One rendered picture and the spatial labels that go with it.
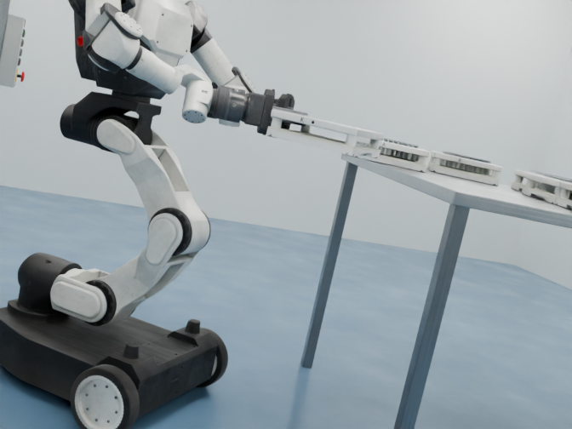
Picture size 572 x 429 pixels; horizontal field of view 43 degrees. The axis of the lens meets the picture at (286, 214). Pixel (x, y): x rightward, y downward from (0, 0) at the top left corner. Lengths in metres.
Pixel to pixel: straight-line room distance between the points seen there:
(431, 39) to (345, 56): 0.83
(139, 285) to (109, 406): 0.38
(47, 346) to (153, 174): 0.59
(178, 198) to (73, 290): 0.44
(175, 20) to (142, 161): 0.43
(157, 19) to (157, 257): 0.68
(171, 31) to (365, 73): 4.18
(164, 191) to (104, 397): 0.60
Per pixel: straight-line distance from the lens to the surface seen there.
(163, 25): 2.17
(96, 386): 2.09
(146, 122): 2.25
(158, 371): 2.14
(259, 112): 1.94
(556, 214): 1.93
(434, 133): 6.63
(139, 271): 2.20
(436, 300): 1.87
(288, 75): 6.01
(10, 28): 2.90
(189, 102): 1.91
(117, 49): 1.82
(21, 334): 2.30
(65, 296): 2.33
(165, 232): 2.10
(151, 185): 2.17
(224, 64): 2.45
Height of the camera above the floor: 0.97
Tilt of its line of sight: 8 degrees down
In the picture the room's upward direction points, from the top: 12 degrees clockwise
